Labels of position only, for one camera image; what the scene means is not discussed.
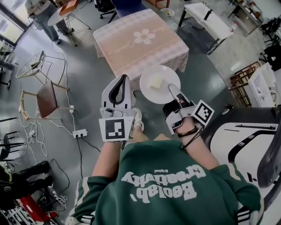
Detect white power strip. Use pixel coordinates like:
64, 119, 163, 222
72, 129, 88, 139

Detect red box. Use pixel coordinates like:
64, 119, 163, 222
12, 195, 58, 223

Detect white plate of food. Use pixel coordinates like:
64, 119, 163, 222
139, 65, 181, 105

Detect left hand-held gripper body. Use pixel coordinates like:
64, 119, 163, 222
98, 107, 135, 144

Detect pale yellow food piece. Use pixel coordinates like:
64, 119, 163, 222
148, 76, 163, 90

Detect wooden workbench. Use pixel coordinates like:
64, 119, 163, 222
227, 0, 264, 37

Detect white appliance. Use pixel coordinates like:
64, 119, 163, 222
247, 62, 281, 108

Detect blue chair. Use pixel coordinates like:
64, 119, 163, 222
111, 0, 150, 18

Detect black metal chair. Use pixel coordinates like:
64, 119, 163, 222
0, 130, 25, 163

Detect person's leg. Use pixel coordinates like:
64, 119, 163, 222
133, 127, 148, 145

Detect white rectangular table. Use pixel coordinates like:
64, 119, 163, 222
178, 2, 234, 55

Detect wooden chair with brown seat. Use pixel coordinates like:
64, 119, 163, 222
19, 80, 70, 122

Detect person's green sweatshirt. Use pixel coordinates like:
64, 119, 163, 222
69, 140, 264, 225

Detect black device on stand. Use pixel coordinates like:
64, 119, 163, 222
203, 8, 213, 21

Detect bin with white bag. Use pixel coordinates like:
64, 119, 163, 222
160, 8, 176, 18

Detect brown bracelet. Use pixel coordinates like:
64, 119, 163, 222
177, 126, 198, 138

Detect black cord bracelet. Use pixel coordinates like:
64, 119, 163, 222
180, 127, 205, 150

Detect person's left forearm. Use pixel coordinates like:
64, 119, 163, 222
91, 140, 126, 179

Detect brown wooden rack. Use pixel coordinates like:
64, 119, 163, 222
229, 61, 262, 108

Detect person's right forearm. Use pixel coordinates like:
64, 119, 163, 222
175, 118, 220, 170

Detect black bags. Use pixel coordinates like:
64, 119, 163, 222
0, 160, 54, 206

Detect black equipment stand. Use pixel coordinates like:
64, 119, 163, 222
259, 17, 281, 71

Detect orange box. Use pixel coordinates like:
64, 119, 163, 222
58, 0, 79, 16

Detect white wire basket stand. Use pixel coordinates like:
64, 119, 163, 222
16, 50, 67, 87

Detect person's white shoe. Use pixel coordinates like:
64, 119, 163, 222
133, 107, 145, 132

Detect table with pink flower cloth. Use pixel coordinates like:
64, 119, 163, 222
93, 9, 190, 81

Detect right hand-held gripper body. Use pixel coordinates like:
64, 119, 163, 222
162, 93, 215, 136

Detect white and black machine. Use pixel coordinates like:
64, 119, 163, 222
201, 105, 281, 220

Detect black office chair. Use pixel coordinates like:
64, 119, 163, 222
96, 0, 118, 19

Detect white cable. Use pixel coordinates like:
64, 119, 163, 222
17, 41, 76, 158

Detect round grey side table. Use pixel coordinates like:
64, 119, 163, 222
47, 6, 91, 47

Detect black cable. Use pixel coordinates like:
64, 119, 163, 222
76, 136, 102, 183

